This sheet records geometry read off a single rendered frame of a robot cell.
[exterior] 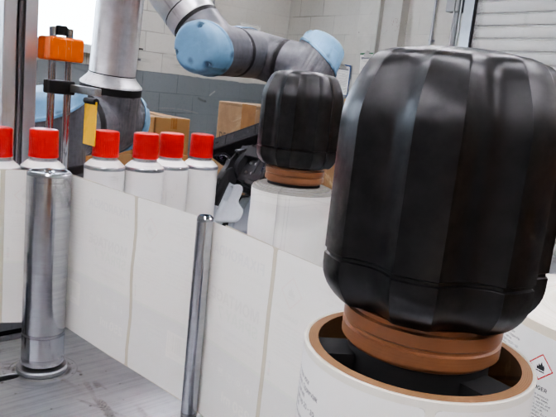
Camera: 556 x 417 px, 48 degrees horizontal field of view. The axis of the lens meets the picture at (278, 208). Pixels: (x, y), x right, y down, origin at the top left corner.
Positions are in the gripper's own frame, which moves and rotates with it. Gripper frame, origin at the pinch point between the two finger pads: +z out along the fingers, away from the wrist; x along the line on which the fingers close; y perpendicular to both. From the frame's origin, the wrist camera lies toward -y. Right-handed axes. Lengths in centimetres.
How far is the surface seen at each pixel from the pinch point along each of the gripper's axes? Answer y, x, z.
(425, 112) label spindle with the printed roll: 62, -48, 2
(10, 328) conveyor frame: 5.9, -24.9, 22.2
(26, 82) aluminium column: -11.8, -31.1, -5.0
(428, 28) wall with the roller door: -272, 343, -304
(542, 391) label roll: 58, -18, 5
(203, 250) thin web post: 39, -34, 7
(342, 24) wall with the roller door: -390, 352, -315
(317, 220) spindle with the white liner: 32.6, -17.1, -2.0
